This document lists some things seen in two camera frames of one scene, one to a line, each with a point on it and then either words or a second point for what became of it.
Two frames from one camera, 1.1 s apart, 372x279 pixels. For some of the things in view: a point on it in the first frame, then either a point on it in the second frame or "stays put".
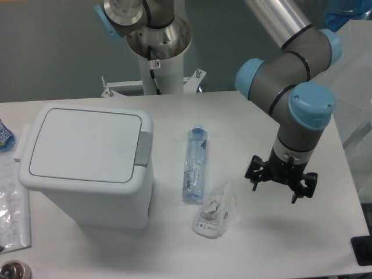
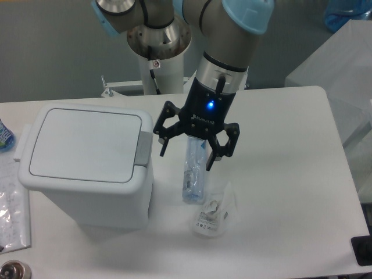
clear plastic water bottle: (195, 165) stays put
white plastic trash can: (83, 157) stays put
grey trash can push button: (144, 148) stays put
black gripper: (283, 172) -> (204, 112)
